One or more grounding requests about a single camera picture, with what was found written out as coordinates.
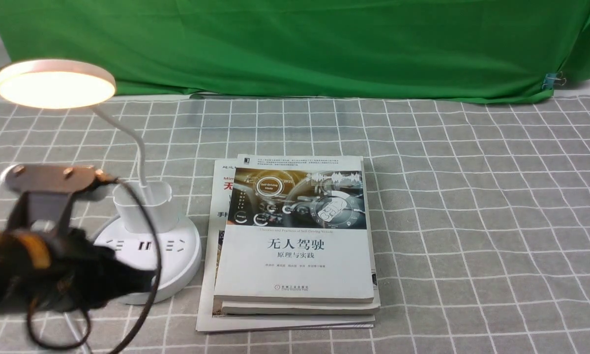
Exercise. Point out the middle white book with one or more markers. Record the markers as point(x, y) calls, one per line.
point(376, 275)

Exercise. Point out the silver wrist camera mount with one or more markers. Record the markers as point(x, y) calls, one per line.
point(48, 192)

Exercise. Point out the top self-driving book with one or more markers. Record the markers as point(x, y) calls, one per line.
point(295, 255)

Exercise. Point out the green backdrop cloth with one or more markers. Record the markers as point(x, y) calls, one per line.
point(477, 51)

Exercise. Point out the blue binder clip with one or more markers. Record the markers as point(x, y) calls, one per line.
point(553, 81)

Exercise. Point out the bottom thin magazine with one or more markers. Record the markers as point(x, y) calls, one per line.
point(207, 321)

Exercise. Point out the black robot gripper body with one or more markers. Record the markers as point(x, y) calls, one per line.
point(63, 274)

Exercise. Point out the white desk lamp with base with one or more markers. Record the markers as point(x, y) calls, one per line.
point(66, 84)

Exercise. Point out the grey checked tablecloth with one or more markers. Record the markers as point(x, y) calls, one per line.
point(480, 217)

